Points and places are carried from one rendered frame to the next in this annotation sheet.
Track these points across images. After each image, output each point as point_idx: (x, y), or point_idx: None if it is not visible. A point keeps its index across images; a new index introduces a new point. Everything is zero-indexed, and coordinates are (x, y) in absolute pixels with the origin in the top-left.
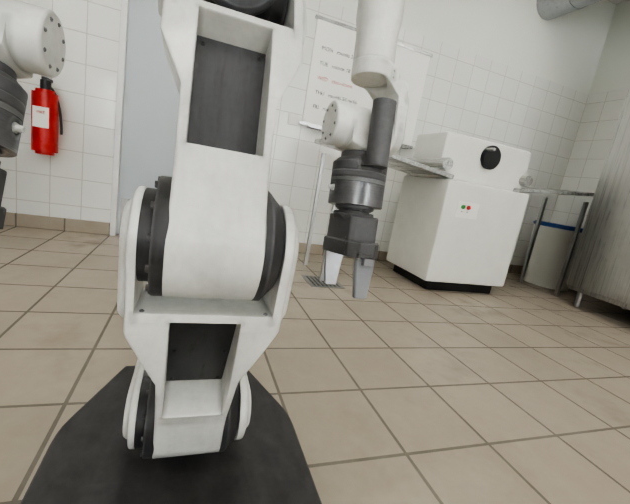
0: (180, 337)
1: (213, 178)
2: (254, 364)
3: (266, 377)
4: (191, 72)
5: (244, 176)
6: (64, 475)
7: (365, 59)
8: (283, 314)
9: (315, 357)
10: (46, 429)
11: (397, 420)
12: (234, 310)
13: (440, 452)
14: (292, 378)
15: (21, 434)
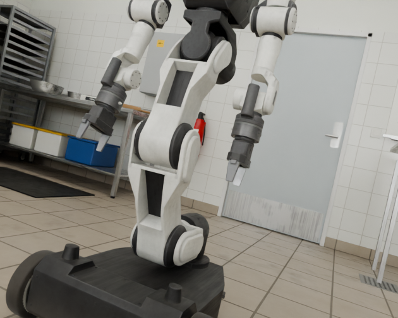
0: (150, 184)
1: (162, 115)
2: (252, 295)
3: (254, 303)
4: (164, 81)
5: (172, 114)
6: (109, 256)
7: (253, 69)
8: (184, 176)
9: (308, 312)
10: None
11: None
12: (165, 171)
13: None
14: (273, 311)
15: None
